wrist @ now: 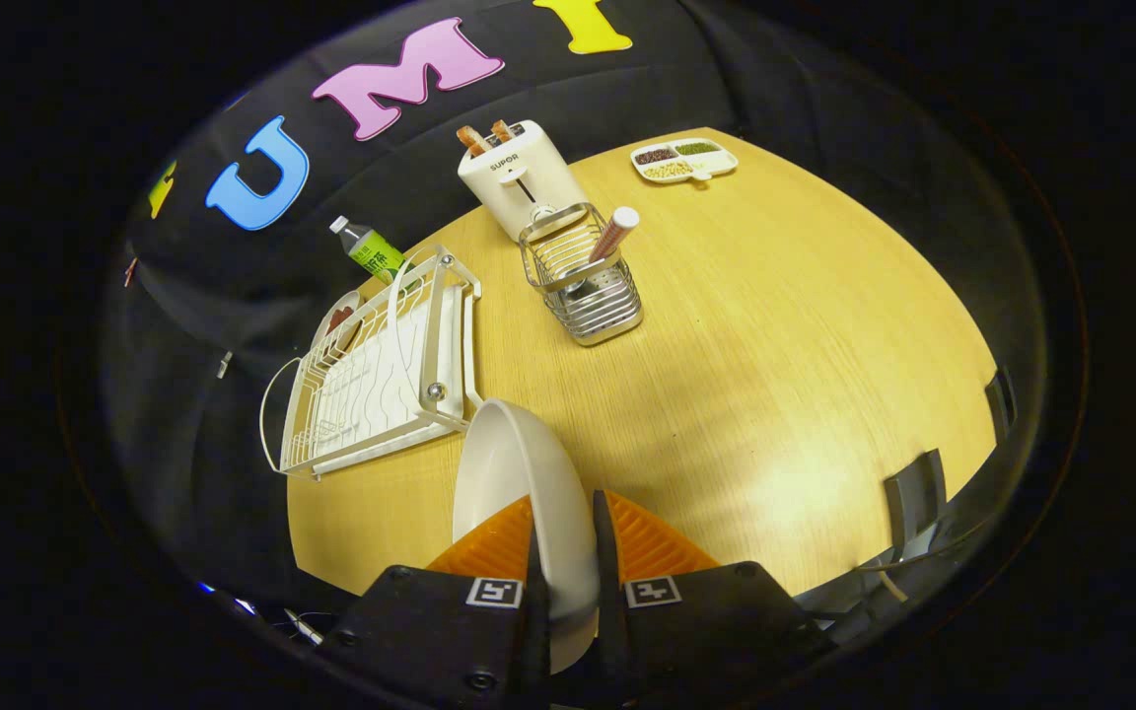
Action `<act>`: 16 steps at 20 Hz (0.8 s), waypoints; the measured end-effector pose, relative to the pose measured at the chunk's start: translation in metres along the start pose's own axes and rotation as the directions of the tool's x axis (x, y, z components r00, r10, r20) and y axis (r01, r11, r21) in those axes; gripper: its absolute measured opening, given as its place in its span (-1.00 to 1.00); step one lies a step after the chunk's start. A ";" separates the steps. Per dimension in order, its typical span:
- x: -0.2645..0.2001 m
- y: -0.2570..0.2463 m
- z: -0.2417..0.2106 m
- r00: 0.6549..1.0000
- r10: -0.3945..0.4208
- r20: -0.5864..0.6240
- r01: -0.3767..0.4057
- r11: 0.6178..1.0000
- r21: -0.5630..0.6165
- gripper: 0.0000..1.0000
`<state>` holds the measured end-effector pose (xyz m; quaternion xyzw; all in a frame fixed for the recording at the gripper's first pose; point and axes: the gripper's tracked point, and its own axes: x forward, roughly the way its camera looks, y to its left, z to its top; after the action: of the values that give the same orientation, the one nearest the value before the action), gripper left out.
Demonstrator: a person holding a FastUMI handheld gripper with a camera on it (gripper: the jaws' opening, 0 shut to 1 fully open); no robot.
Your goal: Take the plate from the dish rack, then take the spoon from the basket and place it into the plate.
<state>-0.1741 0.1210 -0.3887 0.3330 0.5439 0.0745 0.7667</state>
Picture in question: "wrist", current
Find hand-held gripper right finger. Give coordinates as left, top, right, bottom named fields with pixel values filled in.
left=593, top=489, right=835, bottom=706

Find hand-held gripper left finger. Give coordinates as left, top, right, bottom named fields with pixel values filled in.
left=317, top=493, right=552, bottom=710

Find white plate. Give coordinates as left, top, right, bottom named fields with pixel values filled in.
left=452, top=397, right=601, bottom=675

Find white wire dish rack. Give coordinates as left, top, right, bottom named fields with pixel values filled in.
left=259, top=245, right=483, bottom=482

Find metal wire basket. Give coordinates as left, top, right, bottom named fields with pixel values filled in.
left=519, top=202, right=645, bottom=348

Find dark flat bar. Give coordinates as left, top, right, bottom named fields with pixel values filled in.
left=984, top=367, right=1019, bottom=441
left=884, top=449, right=949, bottom=540

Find small beige saucer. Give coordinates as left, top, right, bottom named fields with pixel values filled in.
left=310, top=290, right=365, bottom=352

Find green label drink bottle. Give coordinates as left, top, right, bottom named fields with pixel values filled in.
left=329, top=216, right=422, bottom=293

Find white toaster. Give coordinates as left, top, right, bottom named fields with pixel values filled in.
left=457, top=119, right=590, bottom=245

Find white divided bean tray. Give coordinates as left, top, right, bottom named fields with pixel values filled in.
left=630, top=138, right=740, bottom=186

